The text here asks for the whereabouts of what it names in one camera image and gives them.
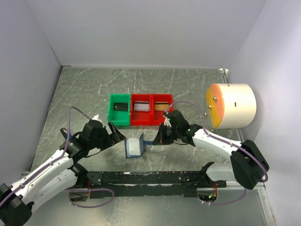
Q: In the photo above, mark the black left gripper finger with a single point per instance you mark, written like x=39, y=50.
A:
x=114, y=130
x=117, y=139

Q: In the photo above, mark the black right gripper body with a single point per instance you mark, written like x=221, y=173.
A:
x=174, y=132

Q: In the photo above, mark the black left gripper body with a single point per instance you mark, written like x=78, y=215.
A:
x=103, y=140

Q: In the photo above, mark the blue leather card holder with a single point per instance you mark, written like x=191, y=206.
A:
x=135, y=147

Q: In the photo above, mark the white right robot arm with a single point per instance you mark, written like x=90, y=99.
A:
x=247, y=165

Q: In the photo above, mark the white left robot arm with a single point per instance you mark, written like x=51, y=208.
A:
x=61, y=171

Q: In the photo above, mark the black credit card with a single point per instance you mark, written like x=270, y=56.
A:
x=121, y=107

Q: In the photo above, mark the gold credit card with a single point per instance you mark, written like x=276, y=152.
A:
x=161, y=106

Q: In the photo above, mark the silver credit card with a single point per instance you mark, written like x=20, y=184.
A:
x=143, y=106

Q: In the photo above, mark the green plastic bin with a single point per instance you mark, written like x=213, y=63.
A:
x=119, y=118

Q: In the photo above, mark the red plastic bin middle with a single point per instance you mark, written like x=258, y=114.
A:
x=139, y=118

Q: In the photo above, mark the red plastic bin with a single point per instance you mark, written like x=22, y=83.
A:
x=158, y=115
x=139, y=118

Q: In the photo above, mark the red plastic bin right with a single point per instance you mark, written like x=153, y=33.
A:
x=158, y=115

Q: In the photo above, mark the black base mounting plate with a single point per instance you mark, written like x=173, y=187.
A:
x=149, y=183

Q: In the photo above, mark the cream cylinder orange yellow face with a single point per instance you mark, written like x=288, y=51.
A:
x=229, y=106

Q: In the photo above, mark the blue black handled tool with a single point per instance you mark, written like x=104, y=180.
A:
x=65, y=133

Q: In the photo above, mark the aluminium rail frame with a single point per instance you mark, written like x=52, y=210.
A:
x=82, y=94

